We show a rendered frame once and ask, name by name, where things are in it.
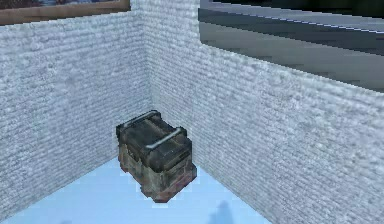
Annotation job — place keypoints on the dark wooden crate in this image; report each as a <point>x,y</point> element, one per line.
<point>156,154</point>

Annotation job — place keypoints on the grey framed window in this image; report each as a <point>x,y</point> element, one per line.
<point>293,43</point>

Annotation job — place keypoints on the wooden framed picture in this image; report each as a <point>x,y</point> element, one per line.
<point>63,10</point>

